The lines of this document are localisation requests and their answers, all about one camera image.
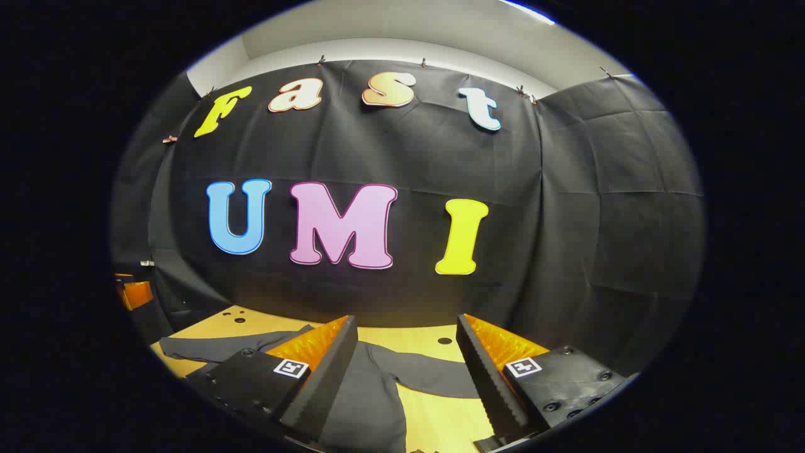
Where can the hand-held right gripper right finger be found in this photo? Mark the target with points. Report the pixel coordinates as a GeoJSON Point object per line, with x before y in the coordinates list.
{"type": "Point", "coordinates": [487, 384]}

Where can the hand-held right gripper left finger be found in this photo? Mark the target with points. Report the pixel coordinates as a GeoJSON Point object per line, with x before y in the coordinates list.
{"type": "Point", "coordinates": [321, 390]}

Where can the grey polo shirt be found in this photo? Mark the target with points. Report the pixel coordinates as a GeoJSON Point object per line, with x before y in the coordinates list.
{"type": "Point", "coordinates": [371, 402]}

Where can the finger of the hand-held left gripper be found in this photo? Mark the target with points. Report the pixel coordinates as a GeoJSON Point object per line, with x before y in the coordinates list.
{"type": "Point", "coordinates": [135, 294]}

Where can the black backdrop cloth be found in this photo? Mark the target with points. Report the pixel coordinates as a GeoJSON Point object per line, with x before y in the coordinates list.
{"type": "Point", "coordinates": [409, 157]}

